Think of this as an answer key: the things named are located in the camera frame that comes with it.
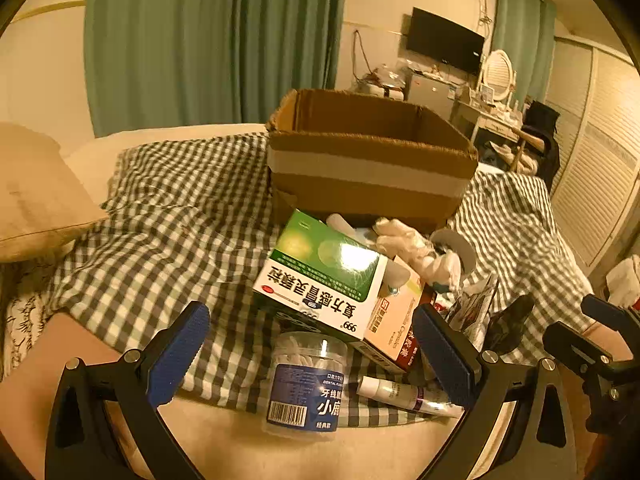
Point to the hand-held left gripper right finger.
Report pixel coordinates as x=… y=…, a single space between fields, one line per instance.
x=447 y=355

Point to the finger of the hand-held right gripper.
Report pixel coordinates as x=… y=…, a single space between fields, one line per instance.
x=602 y=307
x=575 y=347

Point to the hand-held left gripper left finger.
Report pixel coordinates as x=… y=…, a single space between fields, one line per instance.
x=175 y=355

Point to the white toothpaste tube purple band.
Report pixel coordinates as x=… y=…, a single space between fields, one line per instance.
x=400 y=394

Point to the clear dental floss jar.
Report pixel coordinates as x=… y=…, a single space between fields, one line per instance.
x=305 y=390

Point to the brown cardboard box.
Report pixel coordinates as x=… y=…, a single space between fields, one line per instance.
x=360 y=180

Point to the white plastic bag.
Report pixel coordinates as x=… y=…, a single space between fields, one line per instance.
x=625 y=280

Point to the shiny plastic packet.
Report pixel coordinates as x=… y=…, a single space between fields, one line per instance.
x=472 y=305

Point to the orange and white medicine box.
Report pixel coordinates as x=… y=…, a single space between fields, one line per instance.
x=395 y=320

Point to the black pouch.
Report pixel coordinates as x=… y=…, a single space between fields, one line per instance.
x=512 y=322

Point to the small white bottle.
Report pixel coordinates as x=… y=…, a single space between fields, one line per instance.
x=398 y=276

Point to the grey checkered blanket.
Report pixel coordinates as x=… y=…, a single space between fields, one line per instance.
x=190 y=220

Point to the white louvered wardrobe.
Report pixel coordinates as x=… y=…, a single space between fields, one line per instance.
x=595 y=160

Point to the green and white medicine box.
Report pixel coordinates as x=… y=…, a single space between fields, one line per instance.
x=320 y=270

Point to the white plastic tube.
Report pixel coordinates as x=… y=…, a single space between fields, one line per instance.
x=342 y=224

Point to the black bag on chair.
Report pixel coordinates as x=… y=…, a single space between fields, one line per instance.
x=542 y=125

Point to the beige pillow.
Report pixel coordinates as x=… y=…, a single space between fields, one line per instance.
x=40 y=200

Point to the white dressing table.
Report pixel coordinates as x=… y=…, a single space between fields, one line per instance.
x=492 y=120

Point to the white oval mirror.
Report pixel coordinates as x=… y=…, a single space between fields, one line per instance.
x=498 y=72

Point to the small grey fridge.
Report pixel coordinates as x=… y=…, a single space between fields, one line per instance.
x=430 y=92

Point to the narrow green curtain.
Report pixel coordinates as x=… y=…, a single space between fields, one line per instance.
x=522 y=35

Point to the wide green curtain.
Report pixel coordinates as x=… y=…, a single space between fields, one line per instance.
x=200 y=40

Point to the black wall television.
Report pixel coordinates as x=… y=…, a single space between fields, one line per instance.
x=442 y=40

